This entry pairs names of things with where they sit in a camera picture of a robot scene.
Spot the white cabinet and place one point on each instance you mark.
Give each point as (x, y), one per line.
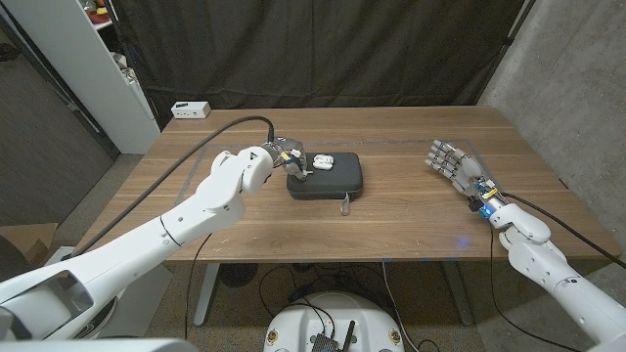
(98, 73)

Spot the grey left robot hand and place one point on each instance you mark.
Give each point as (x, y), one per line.
(291, 151)

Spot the white airpods case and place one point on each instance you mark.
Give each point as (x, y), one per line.
(323, 162)

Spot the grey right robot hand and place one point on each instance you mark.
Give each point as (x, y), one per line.
(464, 168)

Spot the red bowl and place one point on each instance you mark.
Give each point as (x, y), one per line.
(99, 17)

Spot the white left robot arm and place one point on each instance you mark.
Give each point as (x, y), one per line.
(147, 244)

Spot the grey metal table leg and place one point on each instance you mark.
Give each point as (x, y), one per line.
(206, 293)
(457, 293)

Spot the black module with antenna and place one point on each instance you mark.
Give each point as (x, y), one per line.
(325, 342)

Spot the black zippered pouch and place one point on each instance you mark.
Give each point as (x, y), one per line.
(337, 178)

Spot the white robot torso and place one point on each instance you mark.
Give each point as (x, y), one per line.
(337, 313)

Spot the black curtain backdrop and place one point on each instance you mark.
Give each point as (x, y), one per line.
(318, 49)

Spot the brown cardboard box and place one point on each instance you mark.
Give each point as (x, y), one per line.
(29, 239)

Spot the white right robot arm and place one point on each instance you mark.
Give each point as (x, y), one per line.
(538, 264)

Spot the white airpod earbud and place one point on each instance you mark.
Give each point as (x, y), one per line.
(308, 172)

